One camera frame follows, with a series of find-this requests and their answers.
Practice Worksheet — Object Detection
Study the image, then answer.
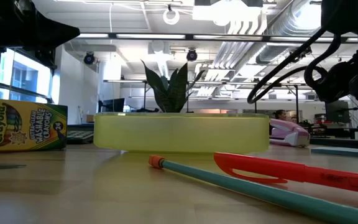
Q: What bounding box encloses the pink and white stapler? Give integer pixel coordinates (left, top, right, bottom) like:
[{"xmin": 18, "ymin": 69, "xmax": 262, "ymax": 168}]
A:
[{"xmin": 268, "ymin": 118, "xmax": 311, "ymax": 147}]

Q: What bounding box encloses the green snake plant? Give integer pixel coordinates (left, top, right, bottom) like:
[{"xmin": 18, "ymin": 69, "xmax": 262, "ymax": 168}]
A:
[{"xmin": 140, "ymin": 59, "xmax": 205, "ymax": 113}]

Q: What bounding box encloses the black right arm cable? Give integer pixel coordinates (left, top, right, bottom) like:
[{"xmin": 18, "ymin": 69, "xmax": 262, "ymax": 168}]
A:
[{"xmin": 247, "ymin": 27, "xmax": 343, "ymax": 105}]

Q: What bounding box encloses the teal pencil with orange eraser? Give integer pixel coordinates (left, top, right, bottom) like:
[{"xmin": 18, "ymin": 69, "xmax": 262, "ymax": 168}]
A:
[{"xmin": 148, "ymin": 154, "xmax": 358, "ymax": 224}]

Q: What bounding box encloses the translucent yellow-green pencil case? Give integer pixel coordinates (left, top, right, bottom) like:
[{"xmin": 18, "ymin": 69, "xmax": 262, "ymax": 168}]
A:
[{"xmin": 93, "ymin": 112, "xmax": 270, "ymax": 154}]

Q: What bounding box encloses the black computer keyboard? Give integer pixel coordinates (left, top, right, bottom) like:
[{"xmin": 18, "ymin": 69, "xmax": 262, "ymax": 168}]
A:
[{"xmin": 66, "ymin": 129, "xmax": 94, "ymax": 145}]

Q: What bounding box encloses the white ring ceiling lamp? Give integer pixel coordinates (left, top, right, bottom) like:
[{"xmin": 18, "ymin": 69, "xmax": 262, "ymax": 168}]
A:
[{"xmin": 162, "ymin": 7, "xmax": 180, "ymax": 26}]

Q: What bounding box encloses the teal notepad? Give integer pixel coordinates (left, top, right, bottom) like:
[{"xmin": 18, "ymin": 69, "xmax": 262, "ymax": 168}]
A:
[{"xmin": 310, "ymin": 146, "xmax": 358, "ymax": 158}]

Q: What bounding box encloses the silver ventilation duct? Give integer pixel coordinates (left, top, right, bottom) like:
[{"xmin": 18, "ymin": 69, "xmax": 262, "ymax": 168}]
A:
[{"xmin": 255, "ymin": 0, "xmax": 323, "ymax": 65}]

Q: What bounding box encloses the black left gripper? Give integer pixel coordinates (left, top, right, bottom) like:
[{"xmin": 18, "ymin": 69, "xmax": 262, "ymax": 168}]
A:
[{"xmin": 0, "ymin": 0, "xmax": 81, "ymax": 68}]

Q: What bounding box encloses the red ballpoint pen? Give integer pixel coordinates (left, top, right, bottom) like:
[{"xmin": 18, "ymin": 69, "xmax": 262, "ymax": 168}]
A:
[{"xmin": 213, "ymin": 151, "xmax": 358, "ymax": 196}]

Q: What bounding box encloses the white ceiling light panel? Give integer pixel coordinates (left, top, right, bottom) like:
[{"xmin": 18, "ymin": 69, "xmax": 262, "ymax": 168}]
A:
[{"xmin": 193, "ymin": 0, "xmax": 263, "ymax": 27}]

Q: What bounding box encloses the large black computer monitor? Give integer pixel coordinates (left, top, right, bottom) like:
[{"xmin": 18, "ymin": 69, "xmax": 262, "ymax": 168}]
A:
[{"xmin": 324, "ymin": 100, "xmax": 351, "ymax": 124}]

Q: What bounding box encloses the yellow Crayola crayon box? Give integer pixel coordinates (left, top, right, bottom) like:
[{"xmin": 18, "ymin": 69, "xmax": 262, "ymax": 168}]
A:
[{"xmin": 0, "ymin": 98, "xmax": 68, "ymax": 153}]

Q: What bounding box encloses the small black computer monitor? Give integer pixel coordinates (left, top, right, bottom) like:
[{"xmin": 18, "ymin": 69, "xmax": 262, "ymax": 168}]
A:
[{"xmin": 98, "ymin": 98, "xmax": 126, "ymax": 113}]

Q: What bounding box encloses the person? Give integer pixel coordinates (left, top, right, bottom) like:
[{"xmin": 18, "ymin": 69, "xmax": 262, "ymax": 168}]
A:
[{"xmin": 273, "ymin": 109, "xmax": 288, "ymax": 121}]

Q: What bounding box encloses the black ceiling light rail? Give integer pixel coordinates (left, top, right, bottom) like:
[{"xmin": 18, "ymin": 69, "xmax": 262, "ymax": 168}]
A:
[{"xmin": 76, "ymin": 32, "xmax": 358, "ymax": 43}]

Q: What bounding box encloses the black table frame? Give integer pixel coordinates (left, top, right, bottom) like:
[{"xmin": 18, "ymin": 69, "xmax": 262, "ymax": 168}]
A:
[{"xmin": 309, "ymin": 136, "xmax": 358, "ymax": 151}]

